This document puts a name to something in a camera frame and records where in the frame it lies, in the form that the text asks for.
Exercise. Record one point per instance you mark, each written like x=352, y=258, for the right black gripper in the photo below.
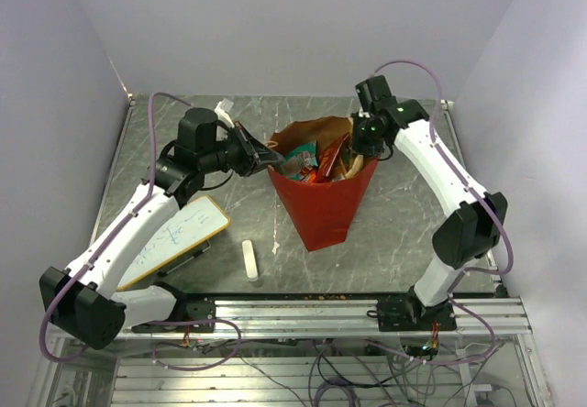
x=359, y=147

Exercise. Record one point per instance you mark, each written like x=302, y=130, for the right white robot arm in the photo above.
x=474, y=217

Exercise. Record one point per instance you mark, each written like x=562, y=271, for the small whiteboard orange frame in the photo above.
x=201, y=219

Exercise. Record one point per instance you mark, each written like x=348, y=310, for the aluminium extrusion frame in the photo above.
x=308, y=350

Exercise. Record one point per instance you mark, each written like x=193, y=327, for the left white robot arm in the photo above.
x=82, y=299

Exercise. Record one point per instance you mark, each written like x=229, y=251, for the red Doritos nacho bag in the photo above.
x=329, y=158

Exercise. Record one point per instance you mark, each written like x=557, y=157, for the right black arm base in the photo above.
x=403, y=314

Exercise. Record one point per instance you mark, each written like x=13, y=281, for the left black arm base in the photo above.
x=202, y=312

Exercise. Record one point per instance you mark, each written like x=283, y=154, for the white marker eraser stick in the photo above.
x=250, y=261

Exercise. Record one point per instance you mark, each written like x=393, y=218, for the gold teal chips bag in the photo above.
x=352, y=163

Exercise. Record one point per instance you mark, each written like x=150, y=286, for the red paper bag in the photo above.
x=321, y=212

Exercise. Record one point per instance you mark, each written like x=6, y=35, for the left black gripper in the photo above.
x=252, y=150

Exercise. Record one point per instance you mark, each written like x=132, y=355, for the teal snack packet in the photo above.
x=299, y=163

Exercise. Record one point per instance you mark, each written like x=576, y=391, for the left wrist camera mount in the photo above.
x=222, y=111

